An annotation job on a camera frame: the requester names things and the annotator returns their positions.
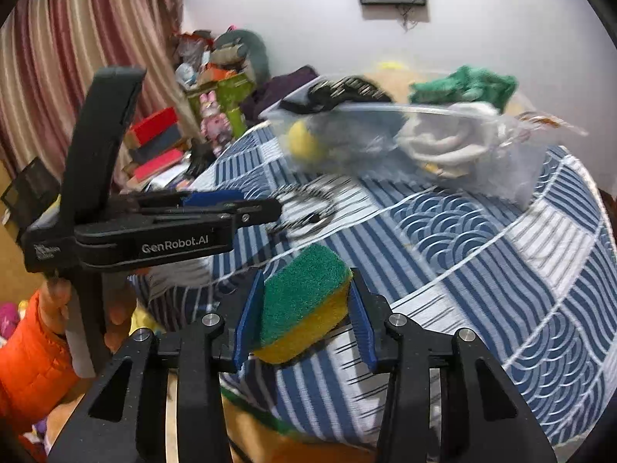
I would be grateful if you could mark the black hat with chain pattern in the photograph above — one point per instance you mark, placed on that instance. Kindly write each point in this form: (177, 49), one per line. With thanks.
(327, 95)

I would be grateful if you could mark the striped pink beige curtain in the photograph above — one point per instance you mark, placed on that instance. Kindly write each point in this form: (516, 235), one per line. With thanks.
(50, 50)

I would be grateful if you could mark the pink rabbit plush toy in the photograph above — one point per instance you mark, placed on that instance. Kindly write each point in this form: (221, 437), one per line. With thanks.
(215, 126)

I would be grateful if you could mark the yellow soft ball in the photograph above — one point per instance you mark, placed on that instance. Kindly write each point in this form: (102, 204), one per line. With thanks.
(303, 145)

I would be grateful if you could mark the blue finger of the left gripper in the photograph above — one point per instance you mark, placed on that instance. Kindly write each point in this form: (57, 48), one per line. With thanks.
(213, 197)
(254, 212)

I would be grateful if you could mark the green grey dinosaur plush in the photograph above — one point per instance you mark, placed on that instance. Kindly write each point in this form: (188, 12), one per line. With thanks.
(244, 51)

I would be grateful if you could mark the white drawstring pouch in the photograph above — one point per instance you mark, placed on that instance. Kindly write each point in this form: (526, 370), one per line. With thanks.
(450, 141)

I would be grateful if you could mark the green knit glove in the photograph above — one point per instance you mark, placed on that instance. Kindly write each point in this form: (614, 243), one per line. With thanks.
(466, 85)

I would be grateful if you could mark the green cardboard box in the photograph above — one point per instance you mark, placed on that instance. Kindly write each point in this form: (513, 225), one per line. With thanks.
(230, 92)

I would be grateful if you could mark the orange jacket sleeve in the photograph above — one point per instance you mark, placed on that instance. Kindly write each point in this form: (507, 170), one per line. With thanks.
(36, 371)

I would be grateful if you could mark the blue white patterned bedspread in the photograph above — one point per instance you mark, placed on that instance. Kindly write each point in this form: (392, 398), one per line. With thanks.
(538, 285)

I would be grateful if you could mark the green yellow sponge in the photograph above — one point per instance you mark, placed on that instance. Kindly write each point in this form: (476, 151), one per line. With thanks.
(302, 304)

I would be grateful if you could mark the left hand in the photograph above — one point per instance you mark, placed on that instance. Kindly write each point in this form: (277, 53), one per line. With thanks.
(55, 294)

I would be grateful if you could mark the red box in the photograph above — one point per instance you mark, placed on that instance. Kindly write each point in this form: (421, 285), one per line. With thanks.
(148, 128)

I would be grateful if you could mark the dark purple clothing pile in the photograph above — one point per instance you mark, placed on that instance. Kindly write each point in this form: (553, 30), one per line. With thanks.
(273, 91)

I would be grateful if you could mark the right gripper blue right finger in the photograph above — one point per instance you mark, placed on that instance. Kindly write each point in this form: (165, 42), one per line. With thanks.
(363, 331)

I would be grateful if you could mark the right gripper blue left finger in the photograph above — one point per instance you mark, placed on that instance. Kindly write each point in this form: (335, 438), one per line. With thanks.
(247, 326)

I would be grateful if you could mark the clear plastic storage box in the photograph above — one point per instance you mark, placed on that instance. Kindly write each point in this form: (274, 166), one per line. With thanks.
(350, 125)

